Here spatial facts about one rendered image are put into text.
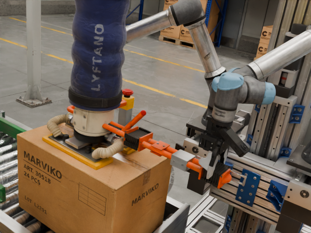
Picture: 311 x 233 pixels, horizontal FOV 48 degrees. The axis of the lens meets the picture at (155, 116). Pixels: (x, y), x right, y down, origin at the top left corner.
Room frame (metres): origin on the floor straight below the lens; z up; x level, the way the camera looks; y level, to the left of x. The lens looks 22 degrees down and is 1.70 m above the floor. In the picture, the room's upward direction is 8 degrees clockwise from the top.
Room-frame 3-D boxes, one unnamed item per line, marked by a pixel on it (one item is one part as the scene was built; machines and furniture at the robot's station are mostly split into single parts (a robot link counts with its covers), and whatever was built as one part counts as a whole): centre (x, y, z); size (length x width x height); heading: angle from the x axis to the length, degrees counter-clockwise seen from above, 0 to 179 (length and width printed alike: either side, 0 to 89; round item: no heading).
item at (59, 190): (1.41, 0.25, 0.75); 0.60 x 0.40 x 0.40; 58
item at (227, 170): (1.07, -0.23, 1.08); 0.08 x 0.07 x 0.05; 57
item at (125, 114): (1.96, 0.18, 0.50); 0.07 x 0.07 x 1.00; 59
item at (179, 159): (1.15, -0.12, 1.07); 0.07 x 0.07 x 0.04; 57
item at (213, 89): (1.63, -0.31, 1.20); 0.13 x 0.12 x 0.14; 179
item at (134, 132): (1.27, 0.06, 1.08); 0.10 x 0.08 x 0.06; 147
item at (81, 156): (1.32, 0.32, 0.97); 0.34 x 0.10 x 0.05; 57
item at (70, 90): (1.41, 0.26, 1.19); 0.23 x 0.23 x 0.04
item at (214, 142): (1.09, -0.22, 1.22); 0.09 x 0.08 x 0.12; 57
